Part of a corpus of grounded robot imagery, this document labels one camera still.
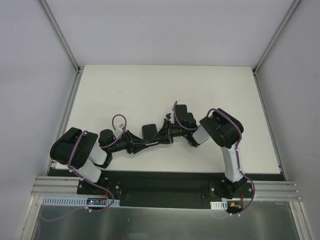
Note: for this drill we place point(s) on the left white cable duct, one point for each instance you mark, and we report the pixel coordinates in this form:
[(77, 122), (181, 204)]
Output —
[(67, 201)]

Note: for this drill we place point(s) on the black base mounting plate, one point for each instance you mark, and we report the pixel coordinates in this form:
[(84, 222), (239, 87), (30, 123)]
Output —
[(151, 189)]

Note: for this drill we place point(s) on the right aluminium corner post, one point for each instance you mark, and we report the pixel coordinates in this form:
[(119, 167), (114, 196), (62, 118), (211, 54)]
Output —
[(277, 34)]

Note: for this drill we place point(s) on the right white cable duct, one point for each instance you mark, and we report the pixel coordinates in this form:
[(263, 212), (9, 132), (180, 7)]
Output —
[(219, 205)]

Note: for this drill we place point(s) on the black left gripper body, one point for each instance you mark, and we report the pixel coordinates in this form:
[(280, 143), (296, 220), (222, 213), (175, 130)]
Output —
[(130, 145)]

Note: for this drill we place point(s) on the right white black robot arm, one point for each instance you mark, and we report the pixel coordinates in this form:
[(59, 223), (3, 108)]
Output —
[(225, 130)]

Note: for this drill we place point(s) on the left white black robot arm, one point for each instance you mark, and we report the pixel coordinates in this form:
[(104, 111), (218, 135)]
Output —
[(84, 153)]

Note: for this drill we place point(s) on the white cable duct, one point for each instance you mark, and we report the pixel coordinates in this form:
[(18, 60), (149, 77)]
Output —
[(219, 205), (67, 201)]

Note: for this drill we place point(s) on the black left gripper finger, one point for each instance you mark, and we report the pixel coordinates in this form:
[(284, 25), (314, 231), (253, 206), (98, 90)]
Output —
[(136, 147), (135, 140)]

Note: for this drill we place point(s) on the aluminium corner post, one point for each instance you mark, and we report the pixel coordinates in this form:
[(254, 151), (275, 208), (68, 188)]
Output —
[(59, 34), (277, 34)]

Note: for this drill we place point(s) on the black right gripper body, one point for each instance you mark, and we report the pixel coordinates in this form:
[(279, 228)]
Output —
[(168, 132)]

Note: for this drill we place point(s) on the aluminium frame rail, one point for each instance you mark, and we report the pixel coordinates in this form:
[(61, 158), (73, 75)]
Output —
[(55, 186)]

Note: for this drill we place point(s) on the gold framed black smartphone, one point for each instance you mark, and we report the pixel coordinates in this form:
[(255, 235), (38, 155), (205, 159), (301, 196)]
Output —
[(181, 112)]

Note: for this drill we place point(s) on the left aluminium corner post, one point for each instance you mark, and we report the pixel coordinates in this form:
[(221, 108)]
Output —
[(59, 34)]

